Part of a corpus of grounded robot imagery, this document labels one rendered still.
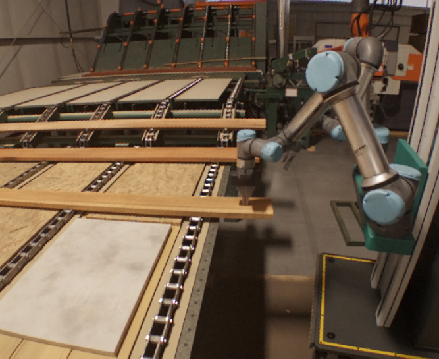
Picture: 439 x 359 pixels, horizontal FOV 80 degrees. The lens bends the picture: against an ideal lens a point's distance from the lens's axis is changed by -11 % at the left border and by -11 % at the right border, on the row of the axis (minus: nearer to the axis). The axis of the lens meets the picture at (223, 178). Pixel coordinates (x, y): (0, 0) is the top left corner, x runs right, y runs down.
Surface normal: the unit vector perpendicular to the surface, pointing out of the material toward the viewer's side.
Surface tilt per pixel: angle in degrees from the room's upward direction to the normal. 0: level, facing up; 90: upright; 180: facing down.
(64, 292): 0
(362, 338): 0
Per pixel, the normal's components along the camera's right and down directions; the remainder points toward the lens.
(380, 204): -0.65, 0.43
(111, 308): -0.02, -0.90
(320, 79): -0.75, 0.19
